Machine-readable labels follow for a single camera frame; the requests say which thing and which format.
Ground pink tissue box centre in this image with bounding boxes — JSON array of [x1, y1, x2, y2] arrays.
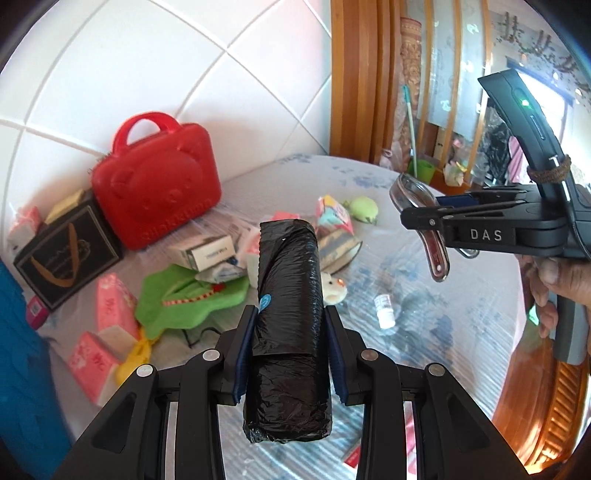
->
[[238, 211, 301, 289]]

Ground small white carton box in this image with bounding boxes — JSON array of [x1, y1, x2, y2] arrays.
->
[[166, 235, 235, 273]]

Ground pink tissue box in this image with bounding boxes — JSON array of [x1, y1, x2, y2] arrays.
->
[[238, 211, 301, 289], [7, 206, 42, 252]]

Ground red white ointment box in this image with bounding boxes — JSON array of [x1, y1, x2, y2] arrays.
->
[[342, 439, 362, 469]]

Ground colourful small tissue packet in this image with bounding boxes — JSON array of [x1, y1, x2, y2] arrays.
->
[[315, 195, 353, 237]]

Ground small cream chick plush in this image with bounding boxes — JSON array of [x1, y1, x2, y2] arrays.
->
[[321, 272, 348, 306]]

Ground green bucket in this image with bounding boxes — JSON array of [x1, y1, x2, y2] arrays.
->
[[407, 159, 437, 185]]

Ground small magenta box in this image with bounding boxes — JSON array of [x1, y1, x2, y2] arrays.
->
[[26, 296, 50, 330]]

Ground blue plastic storage crate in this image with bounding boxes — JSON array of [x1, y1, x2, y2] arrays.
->
[[1, 266, 71, 479]]

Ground green plush crocodile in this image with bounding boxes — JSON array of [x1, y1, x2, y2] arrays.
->
[[134, 264, 249, 340]]

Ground pink tissue pack far left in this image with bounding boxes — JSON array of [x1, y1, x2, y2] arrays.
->
[[67, 332, 119, 407]]

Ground green round plush toy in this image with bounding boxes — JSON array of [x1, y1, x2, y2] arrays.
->
[[344, 196, 379, 225]]

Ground pink tissue box on top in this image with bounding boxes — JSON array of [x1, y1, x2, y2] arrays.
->
[[7, 206, 42, 252]]

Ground camouflage fabric pouch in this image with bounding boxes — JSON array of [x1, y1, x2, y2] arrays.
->
[[318, 229, 363, 275]]

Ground person right hand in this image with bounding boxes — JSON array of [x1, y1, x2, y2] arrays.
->
[[517, 255, 591, 338]]

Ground pink tissue pack upright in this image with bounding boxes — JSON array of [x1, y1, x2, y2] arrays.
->
[[95, 273, 139, 348]]

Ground black gift box gold handle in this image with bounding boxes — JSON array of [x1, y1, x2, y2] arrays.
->
[[13, 191, 123, 311]]

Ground black garbage bag roll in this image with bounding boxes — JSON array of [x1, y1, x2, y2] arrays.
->
[[243, 219, 332, 443]]

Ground tan card box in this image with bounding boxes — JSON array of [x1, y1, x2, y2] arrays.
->
[[44, 189, 86, 225]]

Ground small white medicine bottle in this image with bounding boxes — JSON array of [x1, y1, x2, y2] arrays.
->
[[374, 294, 396, 329]]

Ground red bear suitcase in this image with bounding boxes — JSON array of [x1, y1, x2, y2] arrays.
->
[[91, 112, 221, 250]]

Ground yellow duck clip toy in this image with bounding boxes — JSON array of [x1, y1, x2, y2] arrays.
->
[[114, 327, 158, 387]]

